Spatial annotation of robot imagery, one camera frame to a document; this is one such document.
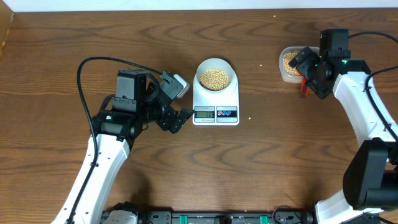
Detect red plastic scoop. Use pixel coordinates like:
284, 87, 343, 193
300, 78, 308, 99

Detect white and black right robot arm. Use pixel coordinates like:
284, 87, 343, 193
287, 29, 397, 223

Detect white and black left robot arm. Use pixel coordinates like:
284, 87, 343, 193
54, 68, 193, 223

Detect white digital kitchen scale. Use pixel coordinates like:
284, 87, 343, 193
192, 71, 240, 126

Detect soybeans in white bowl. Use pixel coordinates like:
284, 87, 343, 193
200, 68, 229, 91

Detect white bowl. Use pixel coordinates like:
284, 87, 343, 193
195, 58, 234, 91

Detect clear plastic container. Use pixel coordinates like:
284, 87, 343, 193
279, 47, 303, 83

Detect pile of soybeans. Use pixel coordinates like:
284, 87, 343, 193
282, 51, 300, 77

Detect cardboard side panel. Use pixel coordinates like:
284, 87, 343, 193
0, 0, 14, 56

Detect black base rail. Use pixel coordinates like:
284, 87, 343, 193
99, 210, 318, 224

